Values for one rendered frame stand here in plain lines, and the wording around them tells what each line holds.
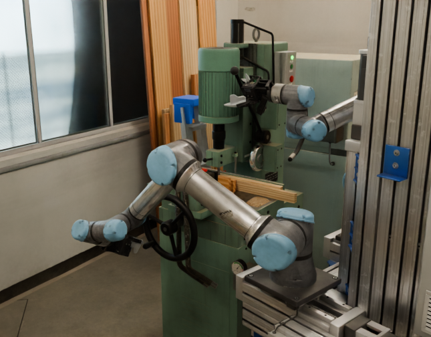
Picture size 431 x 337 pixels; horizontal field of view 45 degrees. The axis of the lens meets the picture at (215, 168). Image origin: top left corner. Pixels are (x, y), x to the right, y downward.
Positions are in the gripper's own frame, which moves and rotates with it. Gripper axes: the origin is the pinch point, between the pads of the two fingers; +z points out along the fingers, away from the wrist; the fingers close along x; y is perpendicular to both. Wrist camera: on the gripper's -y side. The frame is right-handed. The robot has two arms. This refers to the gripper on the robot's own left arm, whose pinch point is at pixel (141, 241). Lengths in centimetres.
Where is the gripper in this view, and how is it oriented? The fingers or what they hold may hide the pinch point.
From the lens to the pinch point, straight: 216.6
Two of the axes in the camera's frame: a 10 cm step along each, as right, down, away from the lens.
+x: 8.0, 1.7, -5.7
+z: 5.1, 2.9, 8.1
